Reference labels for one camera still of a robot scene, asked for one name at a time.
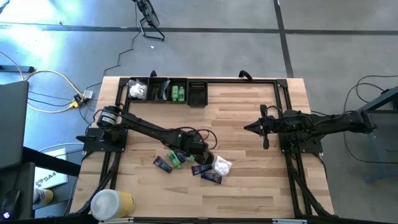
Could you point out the clear bag white cotton balls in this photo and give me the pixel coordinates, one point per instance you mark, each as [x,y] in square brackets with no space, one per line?
[222,167]

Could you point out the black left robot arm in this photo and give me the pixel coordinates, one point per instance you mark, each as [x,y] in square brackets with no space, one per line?
[149,129]

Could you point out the black oval hair brush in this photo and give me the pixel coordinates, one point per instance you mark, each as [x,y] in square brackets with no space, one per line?
[210,159]

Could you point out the dark blue shave tube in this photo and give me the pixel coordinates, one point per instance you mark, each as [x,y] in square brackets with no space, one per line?
[162,164]
[181,157]
[211,178]
[201,170]

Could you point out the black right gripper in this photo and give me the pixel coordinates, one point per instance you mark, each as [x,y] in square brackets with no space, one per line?
[273,124]

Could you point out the yellow tub white lid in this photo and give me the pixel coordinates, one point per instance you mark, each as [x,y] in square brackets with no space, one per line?
[109,205]

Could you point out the bagged black hair brush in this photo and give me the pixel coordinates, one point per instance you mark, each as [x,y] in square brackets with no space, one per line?
[163,91]

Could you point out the silver aluminium profile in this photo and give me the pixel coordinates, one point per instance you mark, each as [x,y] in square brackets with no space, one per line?
[116,221]
[289,221]

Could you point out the black floor bar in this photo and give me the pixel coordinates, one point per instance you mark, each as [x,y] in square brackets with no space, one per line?
[15,68]

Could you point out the dark grey monitor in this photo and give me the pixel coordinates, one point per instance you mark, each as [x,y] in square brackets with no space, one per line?
[12,124]

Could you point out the black floor fan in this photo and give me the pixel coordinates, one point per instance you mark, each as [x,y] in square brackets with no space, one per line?
[149,12]

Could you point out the black aluminium table frame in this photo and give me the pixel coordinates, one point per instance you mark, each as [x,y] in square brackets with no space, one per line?
[236,81]

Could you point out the black computer mouse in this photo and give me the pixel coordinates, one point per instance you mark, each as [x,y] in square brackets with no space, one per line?
[11,202]

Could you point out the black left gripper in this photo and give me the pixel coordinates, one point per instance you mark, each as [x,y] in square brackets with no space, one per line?
[196,146]

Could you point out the grey power adapter box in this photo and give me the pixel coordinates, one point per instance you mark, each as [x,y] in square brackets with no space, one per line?
[88,94]

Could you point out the clear vanity pack bag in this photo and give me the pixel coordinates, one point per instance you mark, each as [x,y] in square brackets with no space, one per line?
[137,91]

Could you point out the blue grey metal table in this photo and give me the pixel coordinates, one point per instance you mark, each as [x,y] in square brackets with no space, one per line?
[382,99]

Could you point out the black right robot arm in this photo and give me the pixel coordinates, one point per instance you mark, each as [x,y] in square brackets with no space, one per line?
[335,124]

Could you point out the yellow white can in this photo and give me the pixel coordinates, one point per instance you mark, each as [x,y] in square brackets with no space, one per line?
[45,196]

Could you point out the white cardboard box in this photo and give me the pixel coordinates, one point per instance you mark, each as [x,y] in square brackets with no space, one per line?
[49,180]

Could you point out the green Pert shampoo bottle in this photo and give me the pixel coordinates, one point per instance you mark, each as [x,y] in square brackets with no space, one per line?
[174,94]
[173,158]
[181,94]
[190,158]

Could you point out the black side desk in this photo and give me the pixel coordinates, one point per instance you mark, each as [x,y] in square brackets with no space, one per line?
[18,180]

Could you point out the yellow plug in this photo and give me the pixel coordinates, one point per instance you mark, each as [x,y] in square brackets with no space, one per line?
[74,104]

